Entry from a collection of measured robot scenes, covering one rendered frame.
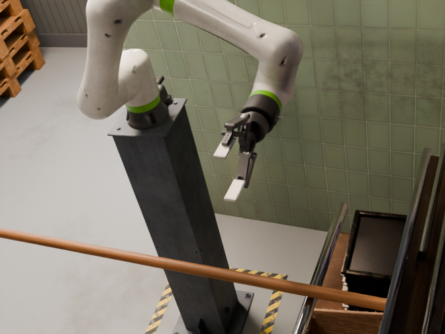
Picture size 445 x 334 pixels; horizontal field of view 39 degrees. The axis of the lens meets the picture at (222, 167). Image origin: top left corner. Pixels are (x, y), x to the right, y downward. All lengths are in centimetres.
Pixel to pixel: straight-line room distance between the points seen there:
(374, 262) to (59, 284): 187
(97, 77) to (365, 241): 103
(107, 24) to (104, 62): 17
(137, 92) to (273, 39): 65
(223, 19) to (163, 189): 85
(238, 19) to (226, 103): 131
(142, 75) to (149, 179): 42
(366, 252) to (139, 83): 93
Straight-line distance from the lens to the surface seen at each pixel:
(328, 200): 313
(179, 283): 274
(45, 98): 493
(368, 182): 298
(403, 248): 135
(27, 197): 408
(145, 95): 211
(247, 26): 162
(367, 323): 208
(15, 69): 507
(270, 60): 159
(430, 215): 137
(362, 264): 213
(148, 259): 173
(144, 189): 235
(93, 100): 196
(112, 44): 175
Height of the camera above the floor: 246
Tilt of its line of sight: 41 degrees down
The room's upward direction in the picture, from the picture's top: 14 degrees counter-clockwise
